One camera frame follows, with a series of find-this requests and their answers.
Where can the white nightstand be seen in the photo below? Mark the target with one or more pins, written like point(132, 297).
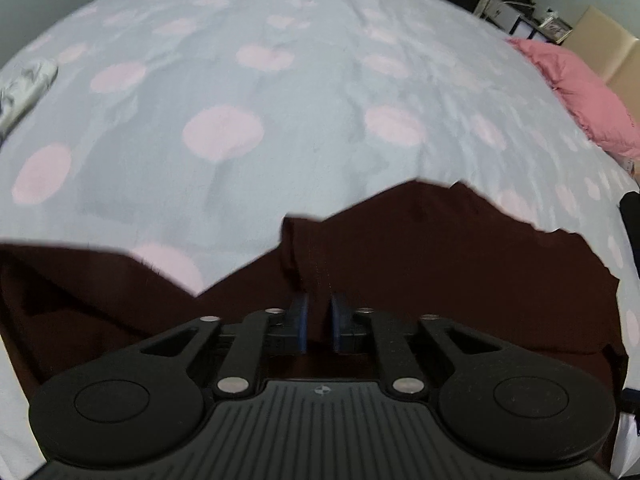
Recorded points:
point(500, 12)

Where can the maroon garment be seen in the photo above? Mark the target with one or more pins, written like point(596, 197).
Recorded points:
point(450, 260)

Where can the bed with pink-dotted grey sheet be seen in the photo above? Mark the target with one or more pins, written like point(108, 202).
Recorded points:
point(300, 110)

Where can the beige padded headboard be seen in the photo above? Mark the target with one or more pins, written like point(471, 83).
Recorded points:
point(597, 27)

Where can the photo frame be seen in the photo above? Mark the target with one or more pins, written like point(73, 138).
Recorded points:
point(557, 30)

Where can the pink pillow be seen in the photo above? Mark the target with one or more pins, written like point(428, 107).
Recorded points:
point(585, 95)

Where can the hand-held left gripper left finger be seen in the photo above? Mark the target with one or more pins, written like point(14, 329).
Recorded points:
point(302, 321)

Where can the grey crumpled cloth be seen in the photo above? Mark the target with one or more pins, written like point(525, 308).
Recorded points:
point(22, 87)

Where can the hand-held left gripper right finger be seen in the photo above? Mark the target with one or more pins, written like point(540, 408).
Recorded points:
point(336, 323)

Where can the black clothing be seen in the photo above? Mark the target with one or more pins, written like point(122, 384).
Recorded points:
point(632, 230)

